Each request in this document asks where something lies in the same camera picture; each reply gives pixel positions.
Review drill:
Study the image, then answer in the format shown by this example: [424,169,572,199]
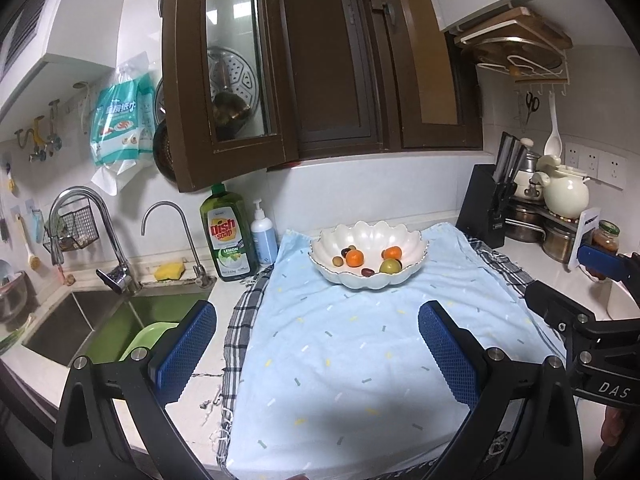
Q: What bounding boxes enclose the blue pump soap bottle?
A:
[250,198,278,266]

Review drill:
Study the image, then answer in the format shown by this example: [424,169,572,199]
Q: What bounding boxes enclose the checkered dish cloth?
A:
[209,238,536,480]

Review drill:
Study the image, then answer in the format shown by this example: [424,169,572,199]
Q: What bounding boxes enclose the green plastic basin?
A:
[119,322,178,361]

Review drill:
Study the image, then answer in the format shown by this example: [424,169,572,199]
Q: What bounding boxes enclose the stainless steel pots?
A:
[506,146,580,264]

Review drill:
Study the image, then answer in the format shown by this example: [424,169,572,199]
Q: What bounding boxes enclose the light blue towel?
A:
[221,221,566,480]

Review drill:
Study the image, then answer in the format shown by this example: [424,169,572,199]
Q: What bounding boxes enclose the wall power sockets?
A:
[563,143,627,190]

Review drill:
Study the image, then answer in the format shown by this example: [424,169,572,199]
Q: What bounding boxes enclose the dark wooden cabinet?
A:
[162,0,483,192]

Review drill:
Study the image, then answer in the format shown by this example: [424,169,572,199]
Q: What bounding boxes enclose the orange kumquat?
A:
[382,246,402,260]
[345,249,364,268]

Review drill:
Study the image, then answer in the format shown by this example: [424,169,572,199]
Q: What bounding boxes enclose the white scalloped bowl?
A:
[309,221,428,290]

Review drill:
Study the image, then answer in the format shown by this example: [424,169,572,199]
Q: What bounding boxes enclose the white hanging spoon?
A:
[544,90,563,158]

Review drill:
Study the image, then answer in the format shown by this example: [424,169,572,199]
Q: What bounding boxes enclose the black knife block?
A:
[456,131,534,248]

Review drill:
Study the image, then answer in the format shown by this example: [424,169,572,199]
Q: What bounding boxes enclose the wall rack with boards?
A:
[454,6,573,84]

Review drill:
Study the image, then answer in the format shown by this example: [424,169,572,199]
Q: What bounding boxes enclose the yellow-green round fruit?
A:
[378,258,402,274]

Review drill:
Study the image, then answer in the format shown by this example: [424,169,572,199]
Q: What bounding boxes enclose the green dish soap bottle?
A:
[200,183,259,282]

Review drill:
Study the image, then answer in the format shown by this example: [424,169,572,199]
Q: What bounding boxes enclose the yellow sponge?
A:
[154,261,186,282]

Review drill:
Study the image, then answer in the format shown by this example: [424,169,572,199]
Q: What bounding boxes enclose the wire sink basket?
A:
[41,197,99,252]

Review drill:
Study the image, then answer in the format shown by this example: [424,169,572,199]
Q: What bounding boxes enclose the teal plastic package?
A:
[90,52,156,197]

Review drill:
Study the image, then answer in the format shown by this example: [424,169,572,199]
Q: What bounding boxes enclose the glass jar of sauce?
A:
[591,220,620,256]

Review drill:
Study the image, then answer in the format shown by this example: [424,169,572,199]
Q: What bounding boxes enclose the metal steamer plate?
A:
[207,46,260,141]

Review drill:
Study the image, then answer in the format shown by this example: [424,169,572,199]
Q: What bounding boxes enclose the person's right hand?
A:
[601,406,625,448]

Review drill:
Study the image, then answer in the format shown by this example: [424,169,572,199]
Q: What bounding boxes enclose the cream ceramic teapot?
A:
[530,155,590,219]

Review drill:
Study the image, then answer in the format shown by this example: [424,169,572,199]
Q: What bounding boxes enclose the black scissors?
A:
[525,91,540,125]

